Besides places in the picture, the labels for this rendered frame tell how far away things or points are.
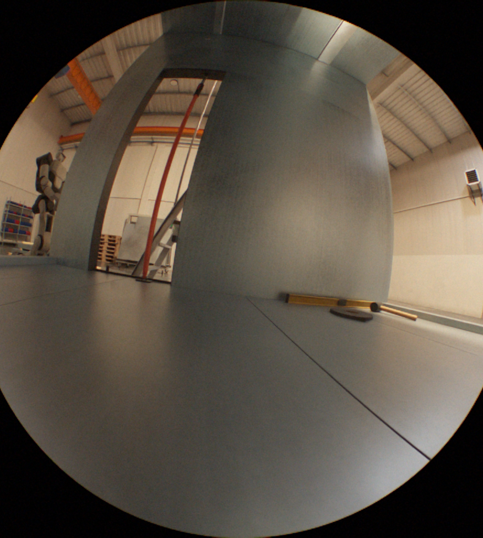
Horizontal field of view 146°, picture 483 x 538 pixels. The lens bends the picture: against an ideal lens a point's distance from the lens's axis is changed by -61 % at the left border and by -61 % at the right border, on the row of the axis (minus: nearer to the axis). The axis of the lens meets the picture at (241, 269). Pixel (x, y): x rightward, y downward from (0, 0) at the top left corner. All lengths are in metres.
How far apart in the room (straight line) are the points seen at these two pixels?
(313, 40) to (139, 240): 5.73
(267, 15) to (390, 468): 2.79
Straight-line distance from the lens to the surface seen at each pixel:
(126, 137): 1.52
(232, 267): 1.02
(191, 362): 0.31
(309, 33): 2.70
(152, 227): 1.09
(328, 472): 0.20
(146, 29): 9.00
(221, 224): 1.04
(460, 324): 1.36
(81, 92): 9.97
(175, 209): 1.50
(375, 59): 2.92
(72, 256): 1.36
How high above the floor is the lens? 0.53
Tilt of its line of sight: 1 degrees down
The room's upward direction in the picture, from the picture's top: 8 degrees clockwise
